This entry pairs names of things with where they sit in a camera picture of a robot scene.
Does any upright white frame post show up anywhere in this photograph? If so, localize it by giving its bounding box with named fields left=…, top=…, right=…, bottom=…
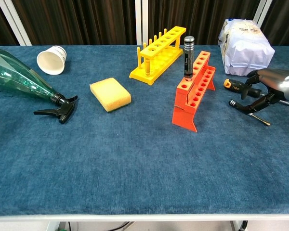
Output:
left=134, top=0, right=149, bottom=46

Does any green spray bottle black trigger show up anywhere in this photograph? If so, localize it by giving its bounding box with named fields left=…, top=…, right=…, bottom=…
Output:
left=0, top=48, right=79, bottom=125

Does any dark brown curtain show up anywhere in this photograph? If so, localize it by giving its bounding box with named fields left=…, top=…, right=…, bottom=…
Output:
left=0, top=0, right=289, bottom=46

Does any yellow sponge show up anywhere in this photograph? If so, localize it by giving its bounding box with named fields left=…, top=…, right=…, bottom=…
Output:
left=90, top=77, right=132, bottom=113

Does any blue table cloth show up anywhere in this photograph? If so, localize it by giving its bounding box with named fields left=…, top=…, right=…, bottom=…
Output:
left=0, top=45, right=289, bottom=216

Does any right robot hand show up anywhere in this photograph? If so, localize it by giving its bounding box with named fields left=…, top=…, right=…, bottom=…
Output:
left=236, top=68, right=289, bottom=114

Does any white paper cup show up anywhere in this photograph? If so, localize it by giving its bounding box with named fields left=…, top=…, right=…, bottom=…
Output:
left=36, top=45, right=67, bottom=76

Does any yellow test tube rack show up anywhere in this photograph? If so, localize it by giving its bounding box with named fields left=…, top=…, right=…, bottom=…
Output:
left=129, top=26, right=187, bottom=86

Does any white paper package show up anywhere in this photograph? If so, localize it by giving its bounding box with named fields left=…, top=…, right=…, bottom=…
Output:
left=218, top=18, right=276, bottom=78

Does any slanted white frame post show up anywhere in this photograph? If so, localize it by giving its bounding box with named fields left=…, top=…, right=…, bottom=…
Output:
left=0, top=0, right=32, bottom=46
left=253, top=0, right=273, bottom=25

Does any black orange handled screwdriver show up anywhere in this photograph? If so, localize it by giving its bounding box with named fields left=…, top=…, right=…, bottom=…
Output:
left=223, top=78, right=289, bottom=106

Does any orange tool rack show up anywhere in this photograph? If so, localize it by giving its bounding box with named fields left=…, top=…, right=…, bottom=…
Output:
left=171, top=50, right=217, bottom=133

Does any silver carbon handle precision screwdriver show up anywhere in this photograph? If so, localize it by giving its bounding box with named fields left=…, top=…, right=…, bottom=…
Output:
left=184, top=36, right=196, bottom=104

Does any small black precision screwdriver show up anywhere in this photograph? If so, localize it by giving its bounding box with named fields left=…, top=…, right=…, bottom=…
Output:
left=228, top=99, right=271, bottom=127

